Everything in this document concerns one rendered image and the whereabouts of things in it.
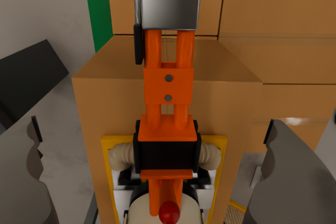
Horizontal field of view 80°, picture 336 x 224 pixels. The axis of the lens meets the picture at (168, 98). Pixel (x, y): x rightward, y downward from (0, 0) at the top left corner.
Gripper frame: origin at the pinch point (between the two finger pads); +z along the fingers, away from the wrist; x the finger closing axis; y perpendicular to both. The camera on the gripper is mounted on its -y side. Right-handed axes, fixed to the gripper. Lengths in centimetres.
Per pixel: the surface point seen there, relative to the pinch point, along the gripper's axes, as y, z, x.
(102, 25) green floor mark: 15, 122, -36
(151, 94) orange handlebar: 5.5, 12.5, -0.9
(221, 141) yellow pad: 23.8, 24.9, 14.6
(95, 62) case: 10.0, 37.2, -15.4
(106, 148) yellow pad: 26.2, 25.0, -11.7
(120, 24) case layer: 6, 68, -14
